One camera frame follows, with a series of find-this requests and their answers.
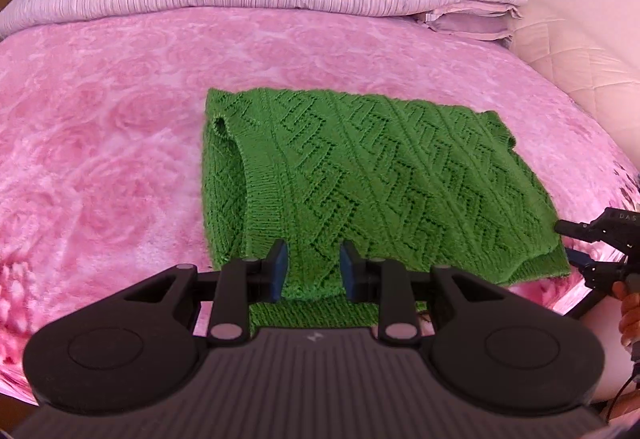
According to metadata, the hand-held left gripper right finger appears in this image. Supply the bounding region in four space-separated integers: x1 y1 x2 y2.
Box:
339 241 507 346

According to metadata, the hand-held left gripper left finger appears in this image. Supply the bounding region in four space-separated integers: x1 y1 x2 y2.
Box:
117 239 290 348

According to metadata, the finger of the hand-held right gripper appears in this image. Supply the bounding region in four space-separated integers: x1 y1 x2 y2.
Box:
554 219 603 242
568 250 608 289

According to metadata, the green knitted sweater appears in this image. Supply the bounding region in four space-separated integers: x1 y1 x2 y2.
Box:
200 87 572 333

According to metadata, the person's right hand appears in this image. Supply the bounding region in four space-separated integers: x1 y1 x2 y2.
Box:
612 275 640 346

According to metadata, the cream quilted headboard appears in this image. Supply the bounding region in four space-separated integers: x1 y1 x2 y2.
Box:
509 11 640 150

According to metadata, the pink floral blanket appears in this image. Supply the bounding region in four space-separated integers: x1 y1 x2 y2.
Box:
0 4 640 407

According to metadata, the pink pillow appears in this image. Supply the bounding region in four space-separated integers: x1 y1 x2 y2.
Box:
414 3 522 50

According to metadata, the black cable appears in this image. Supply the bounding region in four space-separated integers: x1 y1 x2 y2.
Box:
602 366 640 426

